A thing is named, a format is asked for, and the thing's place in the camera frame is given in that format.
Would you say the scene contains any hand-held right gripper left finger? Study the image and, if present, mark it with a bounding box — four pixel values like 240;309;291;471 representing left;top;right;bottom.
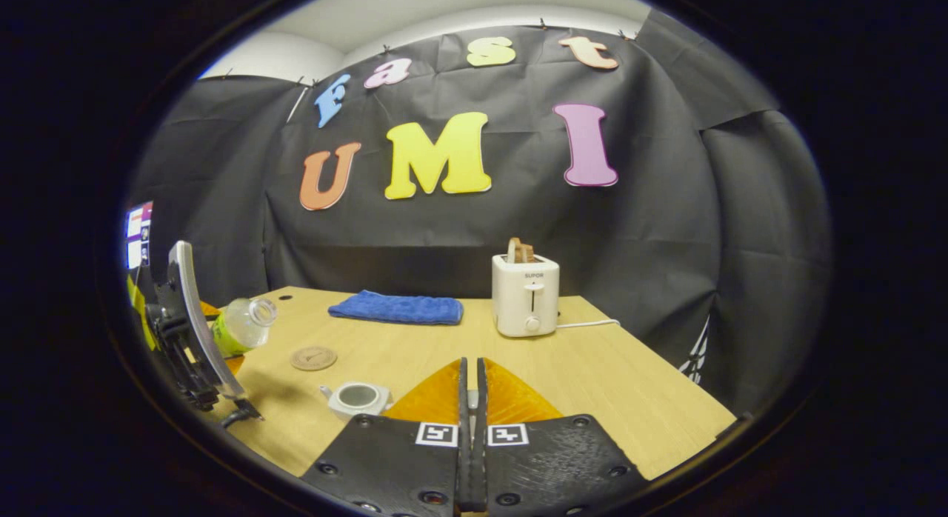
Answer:
300;358;470;517

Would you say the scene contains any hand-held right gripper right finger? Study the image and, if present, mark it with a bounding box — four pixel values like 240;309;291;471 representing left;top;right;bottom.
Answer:
476;358;652;517

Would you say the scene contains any green label water bottle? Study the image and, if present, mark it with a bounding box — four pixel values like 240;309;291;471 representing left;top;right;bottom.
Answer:
213;297;278;357

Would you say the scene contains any white ceramic teacup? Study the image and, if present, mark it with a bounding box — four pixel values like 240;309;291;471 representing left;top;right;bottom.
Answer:
320;382;393;420

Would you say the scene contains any round wooden coaster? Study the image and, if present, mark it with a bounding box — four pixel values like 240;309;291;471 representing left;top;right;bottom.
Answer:
290;346;338;372

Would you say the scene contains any computer monitor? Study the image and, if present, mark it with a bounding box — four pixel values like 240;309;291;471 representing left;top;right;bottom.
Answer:
124;201;155;272

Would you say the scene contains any blue towel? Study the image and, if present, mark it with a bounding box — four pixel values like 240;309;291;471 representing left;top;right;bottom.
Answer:
328;290;464;326

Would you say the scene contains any white toaster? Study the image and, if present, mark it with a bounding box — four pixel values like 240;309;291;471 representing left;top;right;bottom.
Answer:
492;253;561;338

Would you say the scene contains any black backdrop cloth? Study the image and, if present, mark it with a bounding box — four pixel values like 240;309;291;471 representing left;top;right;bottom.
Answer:
126;10;832;421

